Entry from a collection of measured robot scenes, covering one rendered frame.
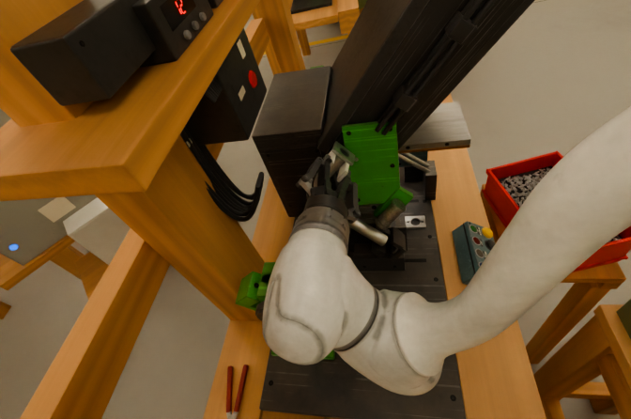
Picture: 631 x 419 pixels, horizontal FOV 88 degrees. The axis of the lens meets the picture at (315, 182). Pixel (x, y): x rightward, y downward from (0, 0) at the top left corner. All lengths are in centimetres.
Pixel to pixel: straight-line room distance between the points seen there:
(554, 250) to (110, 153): 40
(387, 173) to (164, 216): 47
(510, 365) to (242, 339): 61
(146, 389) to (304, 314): 182
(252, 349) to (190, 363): 115
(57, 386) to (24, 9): 48
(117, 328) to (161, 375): 148
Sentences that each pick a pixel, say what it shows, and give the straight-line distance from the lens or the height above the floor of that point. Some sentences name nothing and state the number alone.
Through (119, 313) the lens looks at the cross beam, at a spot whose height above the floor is 125.
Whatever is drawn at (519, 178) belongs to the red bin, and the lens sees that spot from 116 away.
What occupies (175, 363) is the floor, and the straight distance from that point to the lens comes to 211.
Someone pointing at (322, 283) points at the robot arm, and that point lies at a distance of 40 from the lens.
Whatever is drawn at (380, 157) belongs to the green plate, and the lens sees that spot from 74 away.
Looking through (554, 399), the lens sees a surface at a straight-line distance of 157.
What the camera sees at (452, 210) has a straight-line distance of 102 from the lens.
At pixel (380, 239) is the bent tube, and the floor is 100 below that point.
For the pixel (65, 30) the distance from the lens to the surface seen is 43.
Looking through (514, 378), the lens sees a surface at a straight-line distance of 85.
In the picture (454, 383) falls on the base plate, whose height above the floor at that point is 90.
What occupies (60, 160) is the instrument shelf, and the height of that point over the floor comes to 154.
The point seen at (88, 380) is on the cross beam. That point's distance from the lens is 65.
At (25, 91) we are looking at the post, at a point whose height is 158.
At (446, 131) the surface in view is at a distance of 90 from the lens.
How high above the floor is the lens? 170
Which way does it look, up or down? 45 degrees down
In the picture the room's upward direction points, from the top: 18 degrees counter-clockwise
